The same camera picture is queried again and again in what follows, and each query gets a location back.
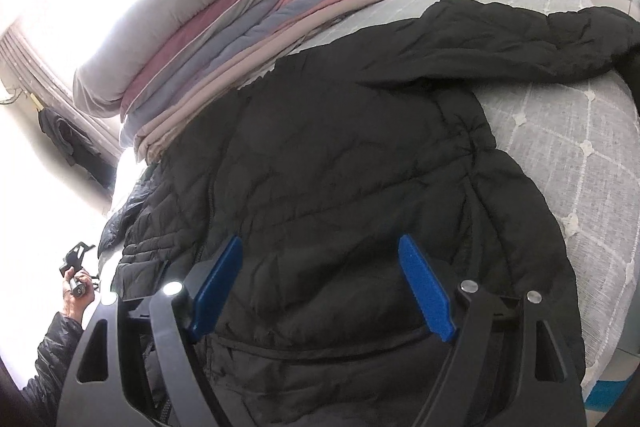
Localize maroon folded quilt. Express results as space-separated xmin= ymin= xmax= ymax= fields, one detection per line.
xmin=119 ymin=0 xmax=262 ymax=120

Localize person's left forearm sleeve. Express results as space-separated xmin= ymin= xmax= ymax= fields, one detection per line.
xmin=21 ymin=312 xmax=84 ymax=426

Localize beige folded blanket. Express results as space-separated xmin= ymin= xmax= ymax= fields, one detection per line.
xmin=134 ymin=0 xmax=383 ymax=164

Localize black puffer jacket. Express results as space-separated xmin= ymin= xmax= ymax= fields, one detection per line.
xmin=99 ymin=0 xmax=639 ymax=426

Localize person's left hand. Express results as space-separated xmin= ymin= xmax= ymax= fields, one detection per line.
xmin=60 ymin=268 xmax=94 ymax=324

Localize dark clothes on rack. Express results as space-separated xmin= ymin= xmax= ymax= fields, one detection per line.
xmin=38 ymin=107 xmax=116 ymax=193

